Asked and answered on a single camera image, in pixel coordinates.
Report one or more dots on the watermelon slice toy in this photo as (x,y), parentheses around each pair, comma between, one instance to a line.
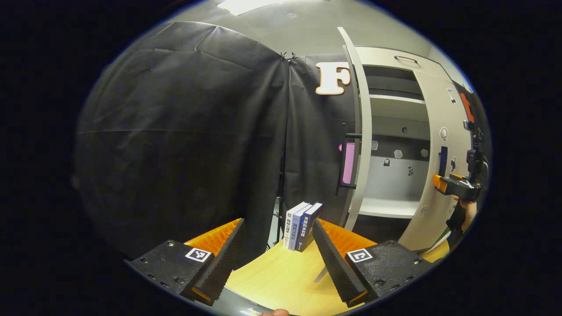
(437,245)

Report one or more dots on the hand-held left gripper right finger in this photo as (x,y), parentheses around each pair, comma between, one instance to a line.
(336,267)

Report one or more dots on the white cabinet shelf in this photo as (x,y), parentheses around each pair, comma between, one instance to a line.
(395,99)
(386,207)

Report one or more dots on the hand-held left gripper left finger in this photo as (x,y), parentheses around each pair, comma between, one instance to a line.
(219,267)

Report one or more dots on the light blue book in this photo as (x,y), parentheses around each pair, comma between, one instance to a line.
(297,230)

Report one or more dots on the ceiling light panel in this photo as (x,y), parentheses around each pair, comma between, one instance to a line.
(250,6)

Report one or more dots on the ceiling smoke detector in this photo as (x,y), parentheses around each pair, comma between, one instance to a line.
(292,15)

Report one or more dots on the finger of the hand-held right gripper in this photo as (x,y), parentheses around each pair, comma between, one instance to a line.
(456,184)

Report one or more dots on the white book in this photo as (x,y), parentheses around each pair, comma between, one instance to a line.
(290,228)

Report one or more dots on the white cabinet drawer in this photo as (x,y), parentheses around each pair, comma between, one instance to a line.
(377,57)

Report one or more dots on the black tripod stand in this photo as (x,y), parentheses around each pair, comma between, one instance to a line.
(277,206)

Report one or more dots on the white cabinet door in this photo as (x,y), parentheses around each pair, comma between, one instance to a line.
(430,219)
(363,131)

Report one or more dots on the dark blue book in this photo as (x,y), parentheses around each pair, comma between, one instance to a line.
(307,228)

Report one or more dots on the white cabinet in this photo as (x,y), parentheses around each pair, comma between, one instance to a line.
(395,184)

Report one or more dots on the black backdrop cloth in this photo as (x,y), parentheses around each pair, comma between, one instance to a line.
(175,131)

